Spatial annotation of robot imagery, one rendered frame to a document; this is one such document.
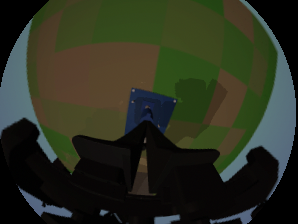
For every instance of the blue circuit board with components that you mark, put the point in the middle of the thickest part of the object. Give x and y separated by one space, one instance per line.
149 106

